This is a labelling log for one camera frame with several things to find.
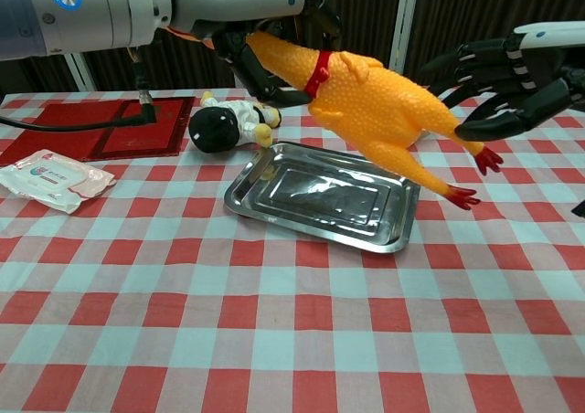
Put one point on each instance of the white metal partition post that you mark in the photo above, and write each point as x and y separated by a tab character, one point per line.
407	20
80	72

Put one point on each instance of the red certificate folder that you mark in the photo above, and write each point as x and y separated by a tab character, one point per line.
68	130

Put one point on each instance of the stainless steel rectangular tray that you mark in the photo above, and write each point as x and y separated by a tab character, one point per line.
320	198

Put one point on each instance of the red white checkered tablecloth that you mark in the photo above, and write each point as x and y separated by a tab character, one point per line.
274	317

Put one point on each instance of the white pink wet wipes pack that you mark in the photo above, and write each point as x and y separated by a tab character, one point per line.
50	180

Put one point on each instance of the yellow rubber chicken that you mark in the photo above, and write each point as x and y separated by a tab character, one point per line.
375	107

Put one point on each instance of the black-headed white plush doll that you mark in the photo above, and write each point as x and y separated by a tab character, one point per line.
219	127

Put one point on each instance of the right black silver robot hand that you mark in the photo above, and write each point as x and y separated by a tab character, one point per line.
525	66

